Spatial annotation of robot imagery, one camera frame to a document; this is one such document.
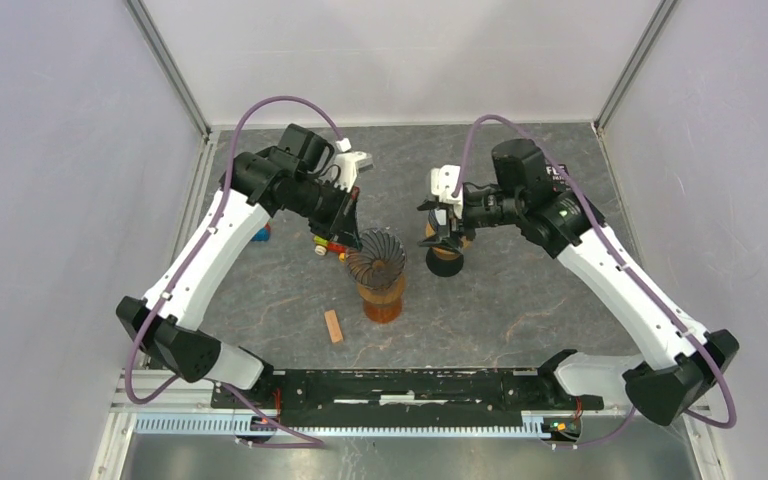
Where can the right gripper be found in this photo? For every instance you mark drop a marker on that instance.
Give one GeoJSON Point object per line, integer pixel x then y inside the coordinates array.
{"type": "Point", "coordinates": [449, 246]}

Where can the orange black coffee filter box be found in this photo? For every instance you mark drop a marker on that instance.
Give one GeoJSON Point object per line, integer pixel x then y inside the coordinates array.
{"type": "Point", "coordinates": [558, 175]}

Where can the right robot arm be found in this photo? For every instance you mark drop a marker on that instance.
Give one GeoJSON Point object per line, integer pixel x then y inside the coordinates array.
{"type": "Point", "coordinates": [678, 359]}

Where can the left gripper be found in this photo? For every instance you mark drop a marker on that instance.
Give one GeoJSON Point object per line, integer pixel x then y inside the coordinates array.
{"type": "Point", "coordinates": [342, 227]}

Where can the clear smoky ribbed dripper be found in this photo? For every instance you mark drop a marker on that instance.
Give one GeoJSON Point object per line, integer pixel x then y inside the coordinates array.
{"type": "Point", "coordinates": [380, 261]}

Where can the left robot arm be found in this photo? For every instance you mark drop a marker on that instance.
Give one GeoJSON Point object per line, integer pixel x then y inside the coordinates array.
{"type": "Point", "coordinates": [304, 174]}

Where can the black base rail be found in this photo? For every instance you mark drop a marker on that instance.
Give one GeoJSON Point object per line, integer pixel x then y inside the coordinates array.
{"type": "Point", "coordinates": [381, 398]}

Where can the light wooden ring holder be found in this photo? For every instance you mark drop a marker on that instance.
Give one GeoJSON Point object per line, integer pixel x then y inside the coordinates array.
{"type": "Point", "coordinates": [443, 245]}

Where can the orange glass carafe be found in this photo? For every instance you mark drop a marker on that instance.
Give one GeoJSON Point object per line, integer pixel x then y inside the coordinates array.
{"type": "Point", "coordinates": [382, 313]}

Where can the blue red toy brick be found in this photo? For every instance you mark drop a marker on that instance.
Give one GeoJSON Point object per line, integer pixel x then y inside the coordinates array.
{"type": "Point", "coordinates": [263, 234]}

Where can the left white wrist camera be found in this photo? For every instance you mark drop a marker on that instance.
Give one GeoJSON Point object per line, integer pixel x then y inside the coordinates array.
{"type": "Point", "coordinates": [351, 164]}

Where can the colourful toy brick car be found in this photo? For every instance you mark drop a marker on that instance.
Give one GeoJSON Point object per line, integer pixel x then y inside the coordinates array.
{"type": "Point", "coordinates": [324, 247]}

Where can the blue ribbed plastic dripper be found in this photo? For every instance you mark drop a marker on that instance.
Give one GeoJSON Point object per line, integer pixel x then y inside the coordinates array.
{"type": "Point", "coordinates": [438, 223]}

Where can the small wooden block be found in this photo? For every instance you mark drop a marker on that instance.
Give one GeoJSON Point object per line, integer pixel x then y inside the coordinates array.
{"type": "Point", "coordinates": [333, 326]}

